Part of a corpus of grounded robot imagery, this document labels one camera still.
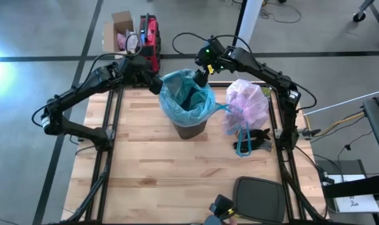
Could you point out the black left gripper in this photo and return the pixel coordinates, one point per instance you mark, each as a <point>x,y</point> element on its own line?
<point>136,72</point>

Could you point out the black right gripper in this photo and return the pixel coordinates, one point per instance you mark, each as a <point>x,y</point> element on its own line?
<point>217,57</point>

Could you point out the light blue trash bag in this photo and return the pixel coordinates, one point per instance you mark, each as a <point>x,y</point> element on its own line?
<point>174,93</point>

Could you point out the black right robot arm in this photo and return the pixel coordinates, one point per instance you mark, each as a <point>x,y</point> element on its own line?
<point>264,70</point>

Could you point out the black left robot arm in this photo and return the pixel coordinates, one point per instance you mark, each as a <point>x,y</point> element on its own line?
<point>80,89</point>

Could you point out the dark plastic trash bin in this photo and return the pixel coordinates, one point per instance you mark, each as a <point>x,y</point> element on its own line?
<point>189,132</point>

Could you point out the red and black toolbox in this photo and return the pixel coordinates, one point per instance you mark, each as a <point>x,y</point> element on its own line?
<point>150,34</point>

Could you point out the clear pink plastic packaging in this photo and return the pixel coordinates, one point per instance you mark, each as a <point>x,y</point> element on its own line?
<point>122,40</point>

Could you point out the open cardboard box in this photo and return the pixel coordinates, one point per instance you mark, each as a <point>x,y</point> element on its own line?
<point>122,22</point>

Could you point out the white round pillar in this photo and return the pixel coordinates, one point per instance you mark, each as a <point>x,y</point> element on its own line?
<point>249,18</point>

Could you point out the black work glove grey cuff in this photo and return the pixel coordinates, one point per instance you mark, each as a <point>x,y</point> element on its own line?
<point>258,134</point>
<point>255,147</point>

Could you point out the dark grey bin lid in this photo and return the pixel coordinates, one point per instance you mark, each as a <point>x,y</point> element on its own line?
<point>258,200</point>

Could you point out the black caster wheel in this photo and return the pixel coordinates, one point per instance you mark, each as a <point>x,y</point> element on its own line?
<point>359,17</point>

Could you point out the black side table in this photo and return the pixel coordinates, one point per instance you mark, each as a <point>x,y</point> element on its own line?
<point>378,125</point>

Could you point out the black beam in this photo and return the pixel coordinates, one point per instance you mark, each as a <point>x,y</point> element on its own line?
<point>358,186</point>

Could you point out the white paper sheet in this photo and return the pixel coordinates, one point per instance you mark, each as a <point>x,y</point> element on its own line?
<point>355,204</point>

